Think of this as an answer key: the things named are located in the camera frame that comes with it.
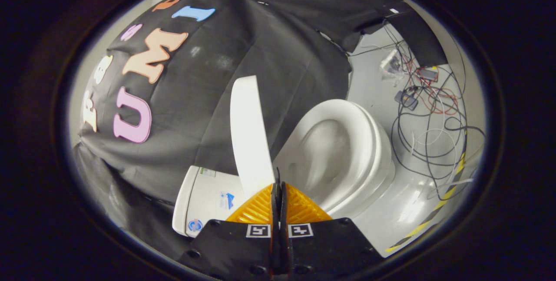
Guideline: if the white toilet lid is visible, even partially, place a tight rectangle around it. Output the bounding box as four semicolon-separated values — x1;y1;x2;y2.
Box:
230;76;275;198

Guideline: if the yellow black floor tape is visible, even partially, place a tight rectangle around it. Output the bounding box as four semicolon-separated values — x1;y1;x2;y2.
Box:
384;153;467;253

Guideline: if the tangle of thin cables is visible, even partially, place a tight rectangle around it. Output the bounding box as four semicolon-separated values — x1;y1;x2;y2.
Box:
347;25;486;201

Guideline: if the small dark electronic box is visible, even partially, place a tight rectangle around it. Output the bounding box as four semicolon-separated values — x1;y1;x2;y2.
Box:
417;67;438;82

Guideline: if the white ceramic toilet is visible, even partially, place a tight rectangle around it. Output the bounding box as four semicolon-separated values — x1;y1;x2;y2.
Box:
172;99;396;238

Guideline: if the clear plastic bag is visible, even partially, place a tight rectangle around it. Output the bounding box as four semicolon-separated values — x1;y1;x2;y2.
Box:
379;49;404;83

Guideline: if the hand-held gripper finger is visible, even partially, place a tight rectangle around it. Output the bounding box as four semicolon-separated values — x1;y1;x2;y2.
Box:
278;168;386;281
178;168;281;281

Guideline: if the black backdrop cloth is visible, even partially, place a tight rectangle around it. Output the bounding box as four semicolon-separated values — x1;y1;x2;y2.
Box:
72;0;448;260

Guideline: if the grey power adapter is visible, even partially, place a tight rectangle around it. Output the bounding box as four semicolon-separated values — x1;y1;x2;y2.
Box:
394;90;420;111

